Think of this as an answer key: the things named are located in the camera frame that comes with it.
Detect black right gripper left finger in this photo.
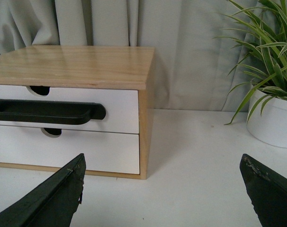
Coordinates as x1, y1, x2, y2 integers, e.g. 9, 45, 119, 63
0, 153, 86, 227

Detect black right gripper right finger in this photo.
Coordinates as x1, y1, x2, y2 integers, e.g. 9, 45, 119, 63
240, 154, 287, 227

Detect white drawer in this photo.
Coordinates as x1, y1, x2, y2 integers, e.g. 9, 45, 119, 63
0, 126, 140, 174
0, 85, 139, 134

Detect wooden drawer cabinet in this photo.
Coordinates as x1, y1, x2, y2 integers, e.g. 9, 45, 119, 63
0, 45, 154, 179

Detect white plant pot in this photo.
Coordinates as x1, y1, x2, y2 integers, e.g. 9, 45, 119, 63
247, 90, 287, 148

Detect grey curtain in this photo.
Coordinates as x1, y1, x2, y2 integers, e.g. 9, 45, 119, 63
0, 0, 249, 111

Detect green spider plant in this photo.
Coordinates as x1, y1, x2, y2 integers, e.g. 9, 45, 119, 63
228, 0, 287, 120

